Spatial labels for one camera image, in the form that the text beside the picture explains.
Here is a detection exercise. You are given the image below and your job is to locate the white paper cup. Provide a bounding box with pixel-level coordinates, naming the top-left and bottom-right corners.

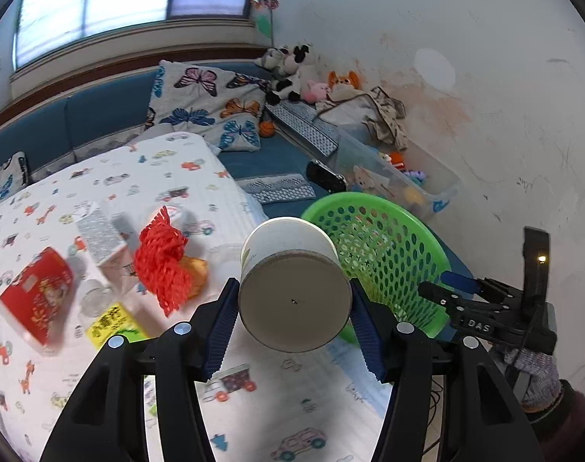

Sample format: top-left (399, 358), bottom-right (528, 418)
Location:
top-left (238, 218), bottom-right (353, 353)

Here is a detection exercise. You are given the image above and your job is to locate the large butterfly print pillow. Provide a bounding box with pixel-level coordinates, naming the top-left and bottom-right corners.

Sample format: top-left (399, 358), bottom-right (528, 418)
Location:
top-left (145, 60), bottom-right (270, 153)

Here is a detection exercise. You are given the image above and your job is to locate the black and white cow plush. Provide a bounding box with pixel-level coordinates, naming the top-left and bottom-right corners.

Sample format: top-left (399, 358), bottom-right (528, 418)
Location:
top-left (266, 44), bottom-right (313, 105)

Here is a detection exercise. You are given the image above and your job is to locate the pink plush toy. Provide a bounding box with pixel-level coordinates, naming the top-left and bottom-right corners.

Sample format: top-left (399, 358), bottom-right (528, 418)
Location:
top-left (305, 80), bottom-right (332, 105)

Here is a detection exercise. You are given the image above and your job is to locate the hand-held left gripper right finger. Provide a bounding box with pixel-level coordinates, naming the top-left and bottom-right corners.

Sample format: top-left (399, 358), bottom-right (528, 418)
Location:
top-left (350, 279), bottom-right (546, 462)

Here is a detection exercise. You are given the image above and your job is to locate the printed white blanket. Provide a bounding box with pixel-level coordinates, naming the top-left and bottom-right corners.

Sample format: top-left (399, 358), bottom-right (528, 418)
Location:
top-left (0, 131), bottom-right (390, 462)

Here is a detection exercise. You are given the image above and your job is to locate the grey plush toy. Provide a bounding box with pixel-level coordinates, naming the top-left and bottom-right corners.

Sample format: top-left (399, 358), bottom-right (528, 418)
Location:
top-left (254, 48), bottom-right (286, 71)

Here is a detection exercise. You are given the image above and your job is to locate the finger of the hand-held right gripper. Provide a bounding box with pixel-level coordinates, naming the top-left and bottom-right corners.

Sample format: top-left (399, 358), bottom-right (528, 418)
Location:
top-left (417, 281), bottom-right (472, 317)
top-left (441, 272), bottom-right (519, 301)

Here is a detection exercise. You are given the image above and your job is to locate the teddy bear toy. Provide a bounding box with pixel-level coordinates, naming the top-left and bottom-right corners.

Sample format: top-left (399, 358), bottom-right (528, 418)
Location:
top-left (352, 166), bottom-right (387, 196)

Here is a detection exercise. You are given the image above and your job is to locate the orange fox plush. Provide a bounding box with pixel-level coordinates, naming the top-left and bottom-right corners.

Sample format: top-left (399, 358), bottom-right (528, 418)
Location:
top-left (327, 70), bottom-right (362, 92)

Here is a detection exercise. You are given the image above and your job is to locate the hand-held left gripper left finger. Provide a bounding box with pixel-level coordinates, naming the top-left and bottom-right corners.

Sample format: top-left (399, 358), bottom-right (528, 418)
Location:
top-left (41, 276), bottom-right (240, 462)

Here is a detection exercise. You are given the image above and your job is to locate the person's right forearm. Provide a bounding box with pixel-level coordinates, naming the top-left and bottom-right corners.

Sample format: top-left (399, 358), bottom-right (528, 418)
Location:
top-left (528, 379), bottom-right (585, 444)

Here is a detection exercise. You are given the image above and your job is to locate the clear plastic cup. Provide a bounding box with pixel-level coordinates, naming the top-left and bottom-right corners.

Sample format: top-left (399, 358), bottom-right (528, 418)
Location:
top-left (78, 281), bottom-right (113, 319)

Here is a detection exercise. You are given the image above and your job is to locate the green pinwheel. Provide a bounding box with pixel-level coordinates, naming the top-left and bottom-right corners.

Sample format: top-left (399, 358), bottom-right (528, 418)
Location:
top-left (249, 0), bottom-right (280, 40)

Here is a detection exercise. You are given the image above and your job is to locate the green plastic basket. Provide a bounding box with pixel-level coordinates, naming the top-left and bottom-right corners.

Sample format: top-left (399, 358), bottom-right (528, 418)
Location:
top-left (300, 191), bottom-right (453, 343)

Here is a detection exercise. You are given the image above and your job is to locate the person's right hand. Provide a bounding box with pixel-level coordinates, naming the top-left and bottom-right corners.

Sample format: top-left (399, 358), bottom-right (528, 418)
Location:
top-left (501, 346), bottom-right (563, 413)

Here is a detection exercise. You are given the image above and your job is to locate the small butterfly print pillow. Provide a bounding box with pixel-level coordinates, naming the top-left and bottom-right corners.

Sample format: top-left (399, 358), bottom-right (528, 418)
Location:
top-left (0, 151), bottom-right (31, 209)

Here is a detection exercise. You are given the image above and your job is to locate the yellow snack packet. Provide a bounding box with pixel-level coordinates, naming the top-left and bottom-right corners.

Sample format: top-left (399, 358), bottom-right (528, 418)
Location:
top-left (85, 302), bottom-right (151, 350)

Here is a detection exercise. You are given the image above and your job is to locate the red foam fruit net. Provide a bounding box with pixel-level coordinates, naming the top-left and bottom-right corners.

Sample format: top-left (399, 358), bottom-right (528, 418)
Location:
top-left (133, 205), bottom-right (198, 318)

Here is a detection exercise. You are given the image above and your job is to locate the orange peel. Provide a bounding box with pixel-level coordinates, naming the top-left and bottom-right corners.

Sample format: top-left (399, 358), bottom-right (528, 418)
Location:
top-left (178, 256), bottom-right (209, 297)

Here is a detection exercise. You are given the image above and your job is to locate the clear plastic storage box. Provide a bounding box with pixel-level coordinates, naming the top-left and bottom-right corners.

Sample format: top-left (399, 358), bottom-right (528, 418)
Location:
top-left (337, 127), bottom-right (463, 216)

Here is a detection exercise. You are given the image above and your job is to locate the beige cloth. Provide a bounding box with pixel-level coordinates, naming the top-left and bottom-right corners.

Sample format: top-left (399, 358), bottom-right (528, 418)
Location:
top-left (316, 85), bottom-right (409, 151)

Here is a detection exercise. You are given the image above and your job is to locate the grey patterned cloth strip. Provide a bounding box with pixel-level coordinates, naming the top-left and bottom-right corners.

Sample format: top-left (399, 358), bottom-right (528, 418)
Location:
top-left (236, 174), bottom-right (317, 205)

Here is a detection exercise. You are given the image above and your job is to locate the silver paper box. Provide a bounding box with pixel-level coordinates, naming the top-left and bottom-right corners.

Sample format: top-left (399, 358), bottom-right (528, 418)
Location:
top-left (75, 203), bottom-right (135, 281)

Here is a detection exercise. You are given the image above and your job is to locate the blue sofa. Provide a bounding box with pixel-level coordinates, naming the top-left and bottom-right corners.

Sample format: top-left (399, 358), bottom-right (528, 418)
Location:
top-left (0, 62), bottom-right (466, 282)

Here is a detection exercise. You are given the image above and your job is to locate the grey checkered cushion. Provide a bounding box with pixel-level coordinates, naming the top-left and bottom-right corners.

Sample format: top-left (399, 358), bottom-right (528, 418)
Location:
top-left (266, 100), bottom-right (342, 157)

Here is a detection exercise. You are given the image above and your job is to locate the black cable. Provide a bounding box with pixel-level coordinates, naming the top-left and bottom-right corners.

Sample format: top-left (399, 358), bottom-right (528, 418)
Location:
top-left (424, 374), bottom-right (448, 450)

